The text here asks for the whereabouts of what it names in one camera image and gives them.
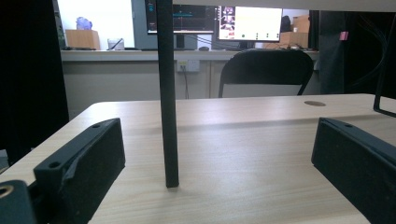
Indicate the cardboard box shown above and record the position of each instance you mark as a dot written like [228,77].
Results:
[82,39]

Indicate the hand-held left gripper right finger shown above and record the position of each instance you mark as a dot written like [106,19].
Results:
[358,168]

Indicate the black computer mouse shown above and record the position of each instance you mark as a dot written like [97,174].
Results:
[204,48]

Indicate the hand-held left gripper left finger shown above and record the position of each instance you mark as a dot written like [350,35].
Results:
[87,168]

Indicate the white wall socket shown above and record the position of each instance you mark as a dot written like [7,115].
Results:
[188,66]

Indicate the stacked cardboard boxes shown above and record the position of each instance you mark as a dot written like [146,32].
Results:
[295,34]

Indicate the dark screen monitor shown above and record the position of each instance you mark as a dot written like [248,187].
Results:
[193,18]

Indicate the clear cup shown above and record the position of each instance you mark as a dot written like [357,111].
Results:
[115,44]

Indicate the brown round table cap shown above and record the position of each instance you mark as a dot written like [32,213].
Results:
[314,103]

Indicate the black folding chair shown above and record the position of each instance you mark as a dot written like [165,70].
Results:
[267,67]

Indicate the purple object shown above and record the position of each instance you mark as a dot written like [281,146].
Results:
[84,23]

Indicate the grey counter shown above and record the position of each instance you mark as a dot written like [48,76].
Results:
[118,55]

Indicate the bright screen monitor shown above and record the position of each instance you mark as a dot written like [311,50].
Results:
[252,23]

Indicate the grey curtain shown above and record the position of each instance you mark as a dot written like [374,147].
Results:
[330,62]

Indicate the pink tag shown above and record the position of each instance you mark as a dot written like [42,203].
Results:
[343,35]

